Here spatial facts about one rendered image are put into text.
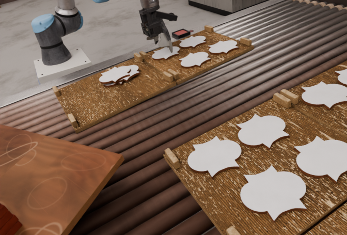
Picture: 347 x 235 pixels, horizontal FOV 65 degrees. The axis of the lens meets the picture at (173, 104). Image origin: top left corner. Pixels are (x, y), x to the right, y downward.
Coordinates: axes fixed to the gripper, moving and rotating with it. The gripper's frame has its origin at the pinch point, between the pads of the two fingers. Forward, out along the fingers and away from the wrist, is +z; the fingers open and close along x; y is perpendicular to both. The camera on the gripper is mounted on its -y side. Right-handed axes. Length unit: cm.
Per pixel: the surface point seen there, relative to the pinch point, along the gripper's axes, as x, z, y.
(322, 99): 69, 3, -14
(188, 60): 15.6, 2.3, -2.0
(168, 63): 8.7, 3.1, 4.3
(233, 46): 20.1, 3.0, -23.4
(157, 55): -0.3, 2.1, 4.4
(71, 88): -5.3, 1.8, 44.9
